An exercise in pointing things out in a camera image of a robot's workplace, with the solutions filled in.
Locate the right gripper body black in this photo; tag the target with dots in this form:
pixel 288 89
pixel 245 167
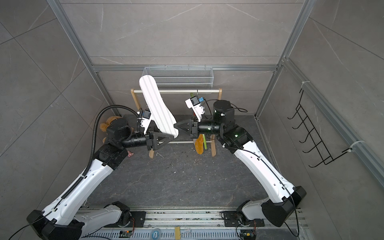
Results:
pixel 196 134

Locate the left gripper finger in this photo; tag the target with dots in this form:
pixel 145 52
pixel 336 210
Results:
pixel 153 127
pixel 160 140

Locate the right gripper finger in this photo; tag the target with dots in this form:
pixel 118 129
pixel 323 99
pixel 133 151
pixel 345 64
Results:
pixel 185 124
pixel 182 132

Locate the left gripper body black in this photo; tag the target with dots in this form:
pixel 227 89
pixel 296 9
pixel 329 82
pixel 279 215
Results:
pixel 149 146

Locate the orange fuzzy insole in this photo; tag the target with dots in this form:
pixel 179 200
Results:
pixel 199 145

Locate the white striped insole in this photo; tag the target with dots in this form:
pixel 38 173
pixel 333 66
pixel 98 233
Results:
pixel 160 113

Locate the green clip hanger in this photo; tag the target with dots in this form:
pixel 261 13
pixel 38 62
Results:
pixel 205 142

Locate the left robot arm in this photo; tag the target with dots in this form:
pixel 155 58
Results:
pixel 60 219

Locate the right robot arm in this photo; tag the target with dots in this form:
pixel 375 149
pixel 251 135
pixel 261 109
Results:
pixel 283 197

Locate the brown teddy bear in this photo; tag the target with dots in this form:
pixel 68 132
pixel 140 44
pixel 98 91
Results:
pixel 107 123

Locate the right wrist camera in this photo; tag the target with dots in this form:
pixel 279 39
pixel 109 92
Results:
pixel 194 103

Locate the white wire mesh basket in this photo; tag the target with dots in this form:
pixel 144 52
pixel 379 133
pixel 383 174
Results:
pixel 181 78

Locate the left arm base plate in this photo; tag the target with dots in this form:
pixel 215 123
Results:
pixel 132 219

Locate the aluminium floor rail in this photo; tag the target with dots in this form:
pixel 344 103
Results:
pixel 200 224

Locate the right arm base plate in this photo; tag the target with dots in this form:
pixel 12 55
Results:
pixel 235 218

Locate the black wall hook rack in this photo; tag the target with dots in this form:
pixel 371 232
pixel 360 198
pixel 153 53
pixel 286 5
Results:
pixel 313 136

